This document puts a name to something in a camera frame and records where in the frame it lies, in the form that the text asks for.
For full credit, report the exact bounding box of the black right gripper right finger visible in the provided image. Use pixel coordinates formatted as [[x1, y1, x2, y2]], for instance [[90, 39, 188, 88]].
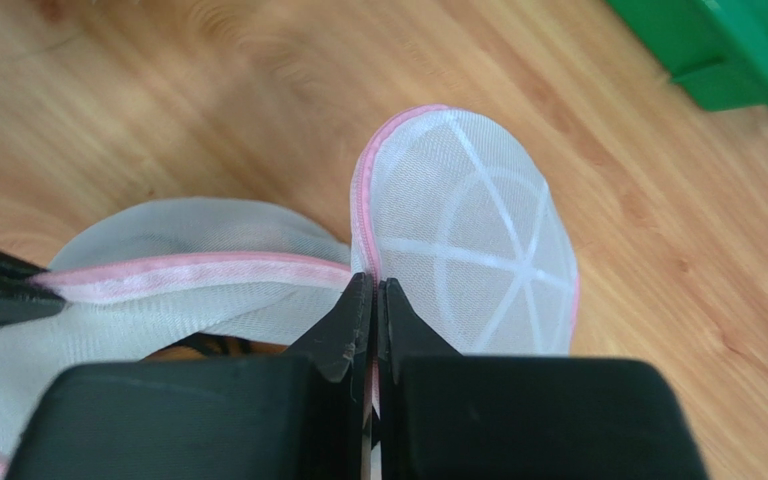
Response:
[[376, 279, 708, 479]]

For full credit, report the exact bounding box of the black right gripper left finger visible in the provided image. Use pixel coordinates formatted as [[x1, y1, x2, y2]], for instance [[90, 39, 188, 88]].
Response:
[[7, 274, 374, 479]]

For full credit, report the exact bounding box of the black and orange bra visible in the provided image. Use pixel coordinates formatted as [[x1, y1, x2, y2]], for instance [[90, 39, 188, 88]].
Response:
[[145, 333, 287, 361]]

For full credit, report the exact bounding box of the white mesh laundry bag pink zipper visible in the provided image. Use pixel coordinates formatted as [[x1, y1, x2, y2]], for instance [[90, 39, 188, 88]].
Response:
[[0, 105, 579, 478]]

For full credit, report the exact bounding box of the green plastic tray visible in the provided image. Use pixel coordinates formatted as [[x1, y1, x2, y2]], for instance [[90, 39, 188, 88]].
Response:
[[609, 0, 768, 112]]

